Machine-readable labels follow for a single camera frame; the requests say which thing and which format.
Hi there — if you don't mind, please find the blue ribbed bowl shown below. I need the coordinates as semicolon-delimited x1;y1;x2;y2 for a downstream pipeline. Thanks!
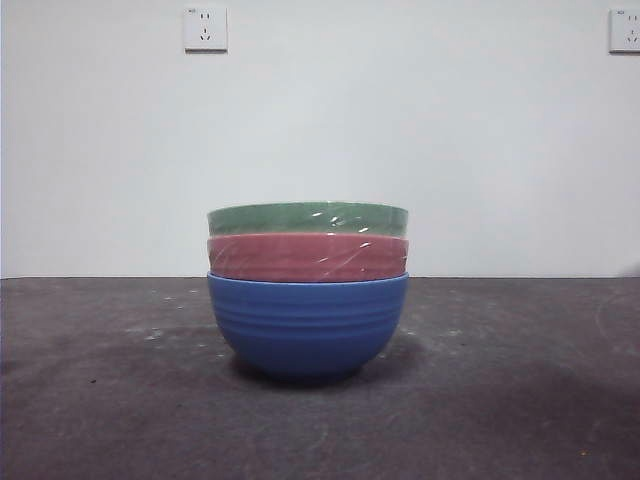
206;271;410;386

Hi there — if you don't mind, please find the white wall socket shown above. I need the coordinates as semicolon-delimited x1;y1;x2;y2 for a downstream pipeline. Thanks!
183;5;229;54
608;8;640;55

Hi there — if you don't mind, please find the red ribbed bowl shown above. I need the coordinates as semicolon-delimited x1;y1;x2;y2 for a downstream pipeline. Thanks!
206;232;410;280

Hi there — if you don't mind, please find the green ribbed bowl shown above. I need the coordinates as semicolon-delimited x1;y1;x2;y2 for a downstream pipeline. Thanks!
206;201;413;237

